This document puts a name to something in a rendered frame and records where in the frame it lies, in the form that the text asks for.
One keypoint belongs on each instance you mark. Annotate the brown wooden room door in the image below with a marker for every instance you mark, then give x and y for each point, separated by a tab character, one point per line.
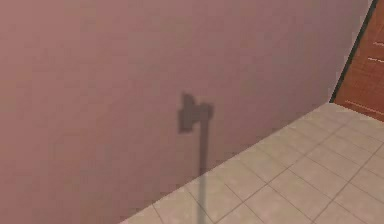
368	73

